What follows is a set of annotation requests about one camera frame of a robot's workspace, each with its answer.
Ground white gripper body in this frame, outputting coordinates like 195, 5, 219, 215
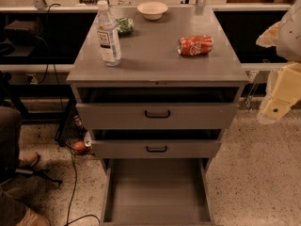
277, 0, 301, 62

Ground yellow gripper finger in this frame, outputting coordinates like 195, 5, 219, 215
257, 62, 301, 124
256, 22, 279, 48

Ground red coke can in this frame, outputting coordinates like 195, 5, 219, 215
178, 35, 214, 56

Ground grey drawer cabinet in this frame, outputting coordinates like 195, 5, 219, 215
66, 5, 250, 160

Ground grey top drawer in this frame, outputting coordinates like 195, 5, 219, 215
77, 87, 238, 130

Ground grey drawer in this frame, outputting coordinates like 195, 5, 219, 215
100, 158, 214, 226
77, 87, 238, 130
92, 129, 221, 159

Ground grey bottom drawer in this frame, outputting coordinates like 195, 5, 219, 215
100, 158, 214, 226

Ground grey middle drawer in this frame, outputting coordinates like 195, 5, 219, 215
92, 129, 221, 159

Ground white bowl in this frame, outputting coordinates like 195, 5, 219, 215
137, 2, 168, 21

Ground green chip bag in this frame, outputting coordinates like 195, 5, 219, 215
116, 18, 134, 36

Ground clear tea bottle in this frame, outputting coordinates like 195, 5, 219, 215
96, 0, 121, 66

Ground orange ball on floor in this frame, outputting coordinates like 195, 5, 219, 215
72, 141, 86, 153

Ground black chair base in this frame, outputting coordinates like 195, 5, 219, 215
15, 169, 63, 185

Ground tan shoe upper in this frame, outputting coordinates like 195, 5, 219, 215
19, 152, 40, 169

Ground tan shoe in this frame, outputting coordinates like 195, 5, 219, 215
19, 152, 40, 169
16, 208, 51, 226

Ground person leg brown trousers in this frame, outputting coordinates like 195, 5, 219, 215
0, 106, 26, 226

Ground tan shoe lower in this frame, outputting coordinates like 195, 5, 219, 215
16, 208, 51, 226

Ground black top drawer handle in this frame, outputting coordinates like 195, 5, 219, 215
144, 110, 171, 119

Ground black drawer handle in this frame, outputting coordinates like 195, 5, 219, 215
144, 110, 171, 119
146, 146, 167, 153

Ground black middle drawer handle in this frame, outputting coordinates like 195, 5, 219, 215
146, 146, 167, 153

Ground black floor cable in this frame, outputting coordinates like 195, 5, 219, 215
34, 3, 102, 226

